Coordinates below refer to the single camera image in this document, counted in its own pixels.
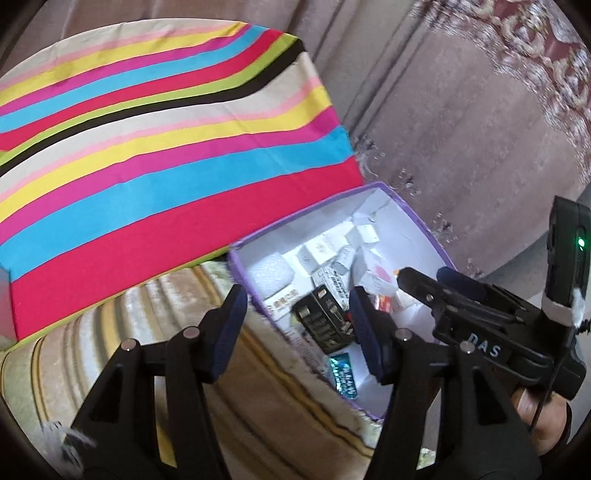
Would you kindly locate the white foam block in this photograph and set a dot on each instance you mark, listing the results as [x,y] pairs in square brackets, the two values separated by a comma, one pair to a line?
[270,274]

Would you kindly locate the rainbow striped tablecloth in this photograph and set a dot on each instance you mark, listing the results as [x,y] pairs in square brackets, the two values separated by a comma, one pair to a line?
[133,149]

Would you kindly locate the rainbow striped pouch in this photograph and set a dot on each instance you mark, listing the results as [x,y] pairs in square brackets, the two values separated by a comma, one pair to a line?
[383,303]

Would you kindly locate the purple white cardboard box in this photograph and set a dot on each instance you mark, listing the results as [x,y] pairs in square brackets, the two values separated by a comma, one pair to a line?
[405,241]

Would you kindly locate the white box diamond logo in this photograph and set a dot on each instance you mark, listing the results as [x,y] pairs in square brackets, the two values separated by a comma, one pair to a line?
[315,254]

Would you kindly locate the person right hand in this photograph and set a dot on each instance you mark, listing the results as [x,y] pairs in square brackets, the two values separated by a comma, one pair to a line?
[554,423]

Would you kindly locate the white barcode box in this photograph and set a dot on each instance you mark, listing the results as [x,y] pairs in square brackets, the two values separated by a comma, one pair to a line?
[326,276]

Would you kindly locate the gold dental box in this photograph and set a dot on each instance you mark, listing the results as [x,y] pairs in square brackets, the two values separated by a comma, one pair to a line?
[279,305]

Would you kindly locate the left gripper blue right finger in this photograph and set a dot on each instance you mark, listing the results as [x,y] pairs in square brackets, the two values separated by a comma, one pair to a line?
[374,331]

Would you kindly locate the white text-covered box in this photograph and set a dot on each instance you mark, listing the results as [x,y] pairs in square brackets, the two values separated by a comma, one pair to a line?
[8,335]

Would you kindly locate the small white cube box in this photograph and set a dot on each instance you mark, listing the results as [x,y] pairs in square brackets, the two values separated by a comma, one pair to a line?
[365,234]

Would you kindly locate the black trimmer box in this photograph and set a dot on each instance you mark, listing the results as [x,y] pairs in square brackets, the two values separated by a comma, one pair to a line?
[324,319]

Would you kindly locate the white box pink blot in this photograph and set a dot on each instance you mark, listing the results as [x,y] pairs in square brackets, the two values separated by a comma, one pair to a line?
[373,273]

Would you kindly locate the shiny blue foil box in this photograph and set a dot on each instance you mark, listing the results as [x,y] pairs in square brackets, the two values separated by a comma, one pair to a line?
[342,376]

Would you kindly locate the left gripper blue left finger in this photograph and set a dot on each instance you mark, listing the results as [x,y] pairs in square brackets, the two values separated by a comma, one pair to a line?
[220,331]

